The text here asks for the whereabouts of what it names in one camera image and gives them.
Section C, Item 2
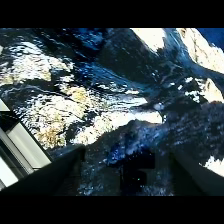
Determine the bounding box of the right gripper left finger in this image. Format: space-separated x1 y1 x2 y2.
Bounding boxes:
0 145 86 197

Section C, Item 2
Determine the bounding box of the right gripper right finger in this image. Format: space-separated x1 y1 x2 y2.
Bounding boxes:
169 150 224 197

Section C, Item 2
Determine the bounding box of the silver frame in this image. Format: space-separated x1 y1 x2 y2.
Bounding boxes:
0 98 53 191

